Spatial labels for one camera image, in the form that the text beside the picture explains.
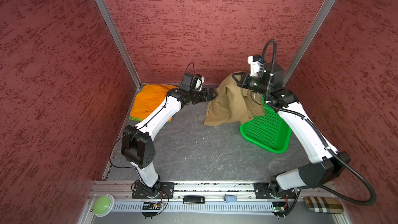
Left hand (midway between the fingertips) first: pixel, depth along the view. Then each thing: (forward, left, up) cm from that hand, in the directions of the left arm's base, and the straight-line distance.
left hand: (210, 99), depth 82 cm
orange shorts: (+13, +42, -16) cm, 46 cm away
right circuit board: (-46, -33, -24) cm, 61 cm away
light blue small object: (-43, -10, -23) cm, 50 cm away
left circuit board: (-46, +28, -25) cm, 59 cm away
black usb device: (-44, +7, -21) cm, 49 cm away
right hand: (0, -9, +15) cm, 18 cm away
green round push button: (-46, +48, -21) cm, 70 cm away
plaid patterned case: (-45, -52, -19) cm, 71 cm away
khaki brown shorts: (-9, -11, +7) cm, 16 cm away
